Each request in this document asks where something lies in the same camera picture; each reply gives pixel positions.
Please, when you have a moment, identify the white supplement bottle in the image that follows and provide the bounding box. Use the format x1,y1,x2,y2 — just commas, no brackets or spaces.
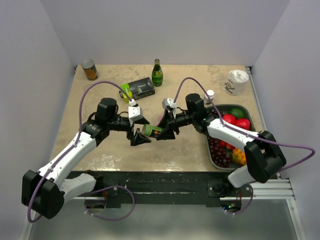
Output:
203,89,215,105

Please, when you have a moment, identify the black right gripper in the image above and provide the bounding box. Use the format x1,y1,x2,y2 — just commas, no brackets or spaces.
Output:
155,109,196,141

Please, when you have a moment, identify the aluminium frame rail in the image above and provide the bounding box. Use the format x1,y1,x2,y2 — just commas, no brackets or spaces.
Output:
245,66,295,200

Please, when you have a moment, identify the green glass bottle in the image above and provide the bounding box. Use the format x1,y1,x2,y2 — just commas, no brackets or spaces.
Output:
151,59,164,87

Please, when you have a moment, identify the red apple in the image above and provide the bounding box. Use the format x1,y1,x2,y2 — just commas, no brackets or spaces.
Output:
235,118,251,130

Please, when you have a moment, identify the white paper bag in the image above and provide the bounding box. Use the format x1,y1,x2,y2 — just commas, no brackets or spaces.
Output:
223,70,249,96

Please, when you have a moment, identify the grey fruit tray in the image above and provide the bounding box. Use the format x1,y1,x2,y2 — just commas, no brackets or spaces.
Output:
207,104,256,171

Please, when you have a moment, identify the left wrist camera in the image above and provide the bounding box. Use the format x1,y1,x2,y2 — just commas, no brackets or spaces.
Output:
128,99,143,126

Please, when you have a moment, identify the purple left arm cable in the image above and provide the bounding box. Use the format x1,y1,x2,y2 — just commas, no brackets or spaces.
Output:
26,80,136,223

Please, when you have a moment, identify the green apple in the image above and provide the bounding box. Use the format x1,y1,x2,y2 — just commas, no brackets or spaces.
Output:
228,108,246,119

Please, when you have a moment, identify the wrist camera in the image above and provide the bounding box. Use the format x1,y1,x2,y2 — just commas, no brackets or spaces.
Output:
162,98,177,111
128,99,143,126

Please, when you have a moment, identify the black green razor box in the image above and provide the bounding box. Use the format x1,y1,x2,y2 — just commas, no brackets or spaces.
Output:
120,77,155,101

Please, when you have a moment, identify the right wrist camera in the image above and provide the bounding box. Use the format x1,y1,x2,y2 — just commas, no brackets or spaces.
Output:
162,98,177,111

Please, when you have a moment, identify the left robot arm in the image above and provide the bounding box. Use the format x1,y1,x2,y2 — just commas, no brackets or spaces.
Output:
21,98,150,223

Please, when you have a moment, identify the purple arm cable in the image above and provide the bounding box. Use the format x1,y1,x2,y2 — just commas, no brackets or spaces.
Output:
26,80,136,223
173,77,316,216

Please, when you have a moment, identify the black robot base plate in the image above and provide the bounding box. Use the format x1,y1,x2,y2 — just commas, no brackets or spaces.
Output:
83,171,251,213

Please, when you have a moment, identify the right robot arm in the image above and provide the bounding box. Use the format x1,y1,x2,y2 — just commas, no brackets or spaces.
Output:
156,93,287,197

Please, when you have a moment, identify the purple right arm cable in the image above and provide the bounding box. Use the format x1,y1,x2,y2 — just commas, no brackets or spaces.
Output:
173,77,316,216

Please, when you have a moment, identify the green pill bottle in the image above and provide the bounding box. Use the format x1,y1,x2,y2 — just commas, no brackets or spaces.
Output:
141,124,163,138

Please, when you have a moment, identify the orange labelled tin can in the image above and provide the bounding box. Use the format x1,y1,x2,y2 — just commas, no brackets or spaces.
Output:
81,59,99,81

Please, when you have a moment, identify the dark red grapes bunch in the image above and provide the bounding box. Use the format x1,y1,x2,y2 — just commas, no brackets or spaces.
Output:
208,138,231,168

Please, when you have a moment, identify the yellow dragon fruit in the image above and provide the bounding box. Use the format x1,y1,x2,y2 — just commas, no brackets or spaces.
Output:
231,148,247,166

